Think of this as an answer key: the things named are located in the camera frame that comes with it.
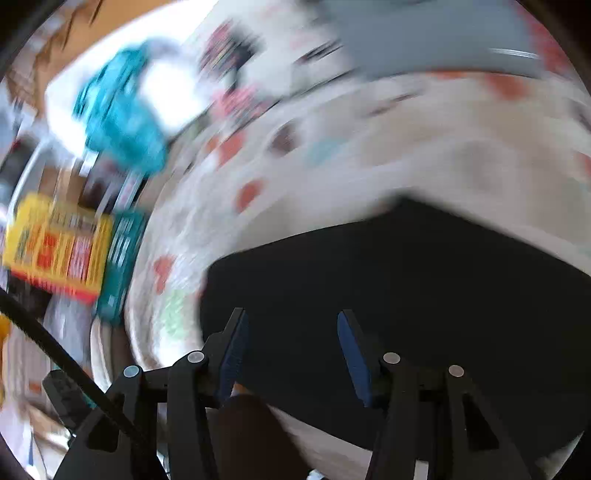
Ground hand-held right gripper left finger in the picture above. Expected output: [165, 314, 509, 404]
[55, 307, 251, 480]

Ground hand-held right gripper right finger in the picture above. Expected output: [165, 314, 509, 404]
[336, 309, 532, 480]

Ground black pants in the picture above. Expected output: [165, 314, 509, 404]
[198, 196, 591, 444]

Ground dark brown cloth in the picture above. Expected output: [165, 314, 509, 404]
[215, 392, 315, 480]

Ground teal book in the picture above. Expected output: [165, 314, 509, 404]
[95, 212, 148, 324]

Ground yellow box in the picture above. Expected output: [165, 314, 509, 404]
[2, 194, 114, 303]

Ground heart print blanket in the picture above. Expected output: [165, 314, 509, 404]
[92, 0, 591, 480]

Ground teal cloth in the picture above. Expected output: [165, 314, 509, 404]
[74, 39, 171, 176]

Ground white printed pillow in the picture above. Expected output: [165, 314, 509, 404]
[194, 9, 356, 121]

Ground grey laptop bag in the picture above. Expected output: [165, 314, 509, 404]
[318, 0, 546, 81]

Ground wooden headboard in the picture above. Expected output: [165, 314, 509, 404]
[46, 0, 232, 93]

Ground black cable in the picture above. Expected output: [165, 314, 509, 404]
[0, 288, 151, 446]

